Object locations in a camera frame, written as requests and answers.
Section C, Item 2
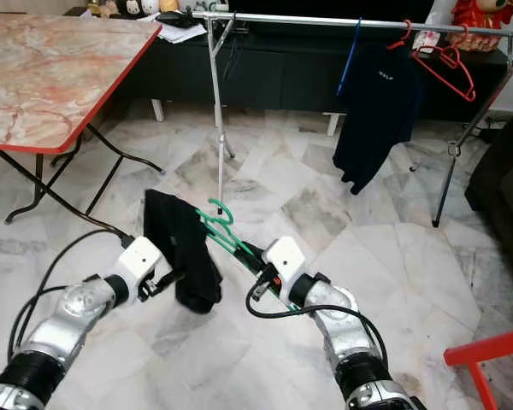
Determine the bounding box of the black t-shirt grey print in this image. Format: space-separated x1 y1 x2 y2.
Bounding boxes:
144 190 223 313

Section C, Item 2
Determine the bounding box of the green plastic hanger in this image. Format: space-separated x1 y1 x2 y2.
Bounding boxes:
195 198 300 313

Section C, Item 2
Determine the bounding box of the blue plastic hanger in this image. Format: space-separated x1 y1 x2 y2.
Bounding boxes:
336 19 364 97

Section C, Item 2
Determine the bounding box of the red plastic hanger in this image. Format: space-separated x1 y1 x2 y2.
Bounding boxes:
386 19 414 50
410 27 478 103

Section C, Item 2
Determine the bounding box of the navy t-shirt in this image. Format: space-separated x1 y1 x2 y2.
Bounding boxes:
332 43 424 196

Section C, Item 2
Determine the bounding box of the black TV console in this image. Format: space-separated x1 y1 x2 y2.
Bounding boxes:
67 7 510 142

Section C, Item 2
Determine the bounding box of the marble folding table red edge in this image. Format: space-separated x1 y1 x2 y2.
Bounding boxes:
0 13 165 236

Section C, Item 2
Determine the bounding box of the red plastic stool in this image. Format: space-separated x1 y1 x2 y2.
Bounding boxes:
443 325 513 410

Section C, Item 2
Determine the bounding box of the dark grey sofa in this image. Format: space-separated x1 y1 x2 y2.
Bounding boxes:
464 102 513 261

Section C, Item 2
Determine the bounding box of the white paper stack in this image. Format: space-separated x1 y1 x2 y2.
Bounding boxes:
161 23 209 44

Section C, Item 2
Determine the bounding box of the silver clothes rack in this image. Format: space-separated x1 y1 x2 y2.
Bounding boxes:
192 9 513 230

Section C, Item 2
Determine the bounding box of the black wallet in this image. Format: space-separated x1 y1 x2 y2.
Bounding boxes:
156 11 203 28

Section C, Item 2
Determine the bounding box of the black television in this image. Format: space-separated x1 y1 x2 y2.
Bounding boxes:
229 0 435 24

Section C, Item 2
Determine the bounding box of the white tissue box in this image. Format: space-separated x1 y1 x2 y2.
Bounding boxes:
413 30 441 54

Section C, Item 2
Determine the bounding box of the light wooden cabinet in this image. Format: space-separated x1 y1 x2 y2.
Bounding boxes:
0 0 88 18

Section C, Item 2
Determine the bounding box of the red gold figurine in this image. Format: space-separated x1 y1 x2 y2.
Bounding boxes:
451 0 513 54

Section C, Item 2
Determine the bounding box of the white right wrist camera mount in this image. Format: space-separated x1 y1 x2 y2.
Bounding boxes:
263 237 309 283

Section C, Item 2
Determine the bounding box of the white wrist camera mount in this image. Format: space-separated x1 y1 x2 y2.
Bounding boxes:
263 237 309 283
120 237 165 283

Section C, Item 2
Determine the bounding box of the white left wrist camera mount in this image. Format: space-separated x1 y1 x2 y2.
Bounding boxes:
120 237 165 283

